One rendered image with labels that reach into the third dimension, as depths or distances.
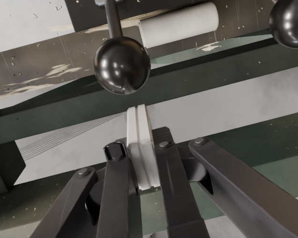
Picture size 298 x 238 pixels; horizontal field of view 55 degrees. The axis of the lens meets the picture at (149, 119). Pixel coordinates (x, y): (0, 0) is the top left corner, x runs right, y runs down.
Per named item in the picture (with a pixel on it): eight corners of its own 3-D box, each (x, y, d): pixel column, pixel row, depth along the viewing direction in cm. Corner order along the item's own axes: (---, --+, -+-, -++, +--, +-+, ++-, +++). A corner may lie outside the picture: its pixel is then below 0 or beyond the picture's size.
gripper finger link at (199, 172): (157, 167, 14) (215, 152, 14) (150, 129, 19) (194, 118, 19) (164, 191, 15) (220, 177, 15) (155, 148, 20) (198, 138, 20)
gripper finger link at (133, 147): (152, 188, 17) (140, 191, 17) (145, 139, 23) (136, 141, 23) (139, 144, 16) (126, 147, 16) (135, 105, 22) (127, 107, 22)
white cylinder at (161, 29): (144, 47, 32) (213, 29, 32) (145, 50, 30) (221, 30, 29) (136, 20, 31) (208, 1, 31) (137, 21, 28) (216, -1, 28)
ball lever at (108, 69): (132, 1, 28) (160, 97, 19) (93, 11, 28) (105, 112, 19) (122, -40, 25) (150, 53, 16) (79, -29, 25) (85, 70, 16)
